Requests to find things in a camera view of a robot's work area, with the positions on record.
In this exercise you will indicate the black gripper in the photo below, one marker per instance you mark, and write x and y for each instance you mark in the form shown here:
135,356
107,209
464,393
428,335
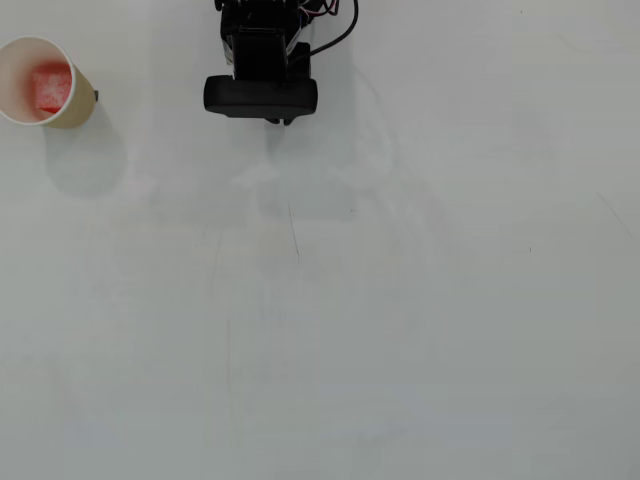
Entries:
278,120

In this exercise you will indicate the red foam cube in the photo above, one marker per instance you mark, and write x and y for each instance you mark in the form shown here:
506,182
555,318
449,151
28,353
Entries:
50,90

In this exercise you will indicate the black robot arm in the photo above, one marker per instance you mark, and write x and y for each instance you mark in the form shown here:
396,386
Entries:
260,2

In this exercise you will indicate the cream paper cup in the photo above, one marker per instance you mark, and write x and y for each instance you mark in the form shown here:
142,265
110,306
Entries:
15,75

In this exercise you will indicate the black wrist webcam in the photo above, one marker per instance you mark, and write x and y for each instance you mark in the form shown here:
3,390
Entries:
260,97

